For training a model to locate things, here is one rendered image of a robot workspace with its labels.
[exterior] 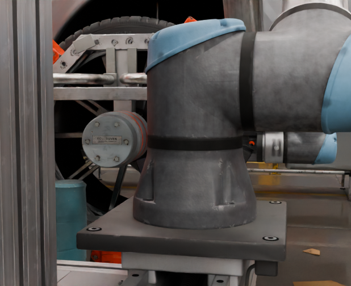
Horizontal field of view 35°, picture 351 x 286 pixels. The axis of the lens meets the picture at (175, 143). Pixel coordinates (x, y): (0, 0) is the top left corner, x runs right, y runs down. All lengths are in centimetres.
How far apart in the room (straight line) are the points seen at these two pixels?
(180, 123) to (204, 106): 3
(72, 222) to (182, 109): 85
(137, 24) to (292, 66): 100
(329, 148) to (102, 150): 53
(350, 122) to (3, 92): 36
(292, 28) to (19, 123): 32
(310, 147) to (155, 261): 64
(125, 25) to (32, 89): 105
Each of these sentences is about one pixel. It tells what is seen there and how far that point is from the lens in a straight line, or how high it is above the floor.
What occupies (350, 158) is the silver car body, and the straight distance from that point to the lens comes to 167.
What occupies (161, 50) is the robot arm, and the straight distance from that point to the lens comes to 63.
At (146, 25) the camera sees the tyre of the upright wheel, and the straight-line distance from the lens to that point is 155.
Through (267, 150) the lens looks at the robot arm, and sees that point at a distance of 119.
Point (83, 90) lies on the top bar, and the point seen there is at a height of 97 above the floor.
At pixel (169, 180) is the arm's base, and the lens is 62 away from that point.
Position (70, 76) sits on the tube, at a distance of 132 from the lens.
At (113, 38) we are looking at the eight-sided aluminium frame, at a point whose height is 111.
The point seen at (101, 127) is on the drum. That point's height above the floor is 88.
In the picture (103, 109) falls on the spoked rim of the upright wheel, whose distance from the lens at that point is 160.
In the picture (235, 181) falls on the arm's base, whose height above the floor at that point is 87.
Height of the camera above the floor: 97
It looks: 5 degrees down
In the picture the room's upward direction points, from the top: straight up
